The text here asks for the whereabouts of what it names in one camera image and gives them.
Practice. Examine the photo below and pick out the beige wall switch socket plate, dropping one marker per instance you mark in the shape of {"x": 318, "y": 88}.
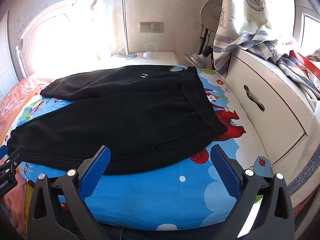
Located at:
{"x": 151, "y": 27}

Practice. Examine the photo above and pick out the striped white blue towel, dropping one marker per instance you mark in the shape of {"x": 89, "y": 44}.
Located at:
{"x": 240, "y": 12}

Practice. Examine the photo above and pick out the grey round lamp on stand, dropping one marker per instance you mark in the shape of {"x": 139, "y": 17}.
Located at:
{"x": 208, "y": 12}

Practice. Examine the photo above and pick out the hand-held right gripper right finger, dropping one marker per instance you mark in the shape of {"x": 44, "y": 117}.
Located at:
{"x": 226, "y": 172}

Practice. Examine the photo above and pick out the red box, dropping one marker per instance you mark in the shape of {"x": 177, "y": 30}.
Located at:
{"x": 303, "y": 63}

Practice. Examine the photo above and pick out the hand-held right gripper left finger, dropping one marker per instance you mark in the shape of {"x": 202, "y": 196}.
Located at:
{"x": 96, "y": 172}

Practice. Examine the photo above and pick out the black pants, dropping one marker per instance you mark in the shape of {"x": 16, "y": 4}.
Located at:
{"x": 112, "y": 120}

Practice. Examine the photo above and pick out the white cabinet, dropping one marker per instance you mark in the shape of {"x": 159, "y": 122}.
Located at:
{"x": 270, "y": 85}

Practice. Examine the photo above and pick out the metal spotlight bulb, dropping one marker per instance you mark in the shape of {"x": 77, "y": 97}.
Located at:
{"x": 197, "y": 59}

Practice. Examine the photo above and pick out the white door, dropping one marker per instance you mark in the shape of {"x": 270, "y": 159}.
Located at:
{"x": 6, "y": 67}

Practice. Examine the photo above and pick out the red floral blanket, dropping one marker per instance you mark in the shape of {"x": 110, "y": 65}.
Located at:
{"x": 20, "y": 92}

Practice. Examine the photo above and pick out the white nightstand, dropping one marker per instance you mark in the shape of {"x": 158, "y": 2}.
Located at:
{"x": 160, "y": 58}

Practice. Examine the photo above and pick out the striped woven cloth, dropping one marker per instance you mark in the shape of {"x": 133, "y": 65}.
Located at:
{"x": 306, "y": 170}

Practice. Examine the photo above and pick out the window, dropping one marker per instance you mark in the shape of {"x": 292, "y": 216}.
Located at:
{"x": 310, "y": 30}

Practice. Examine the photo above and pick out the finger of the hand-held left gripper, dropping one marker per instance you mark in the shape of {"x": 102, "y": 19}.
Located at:
{"x": 15, "y": 157}

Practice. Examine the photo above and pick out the blue cartoon printed bed sheet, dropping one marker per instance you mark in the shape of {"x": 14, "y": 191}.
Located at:
{"x": 160, "y": 192}

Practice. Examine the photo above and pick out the white charger adapter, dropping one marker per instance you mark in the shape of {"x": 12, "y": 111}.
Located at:
{"x": 148, "y": 55}

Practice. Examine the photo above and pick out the white bed headboard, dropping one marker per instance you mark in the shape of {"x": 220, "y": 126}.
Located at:
{"x": 62, "y": 7}

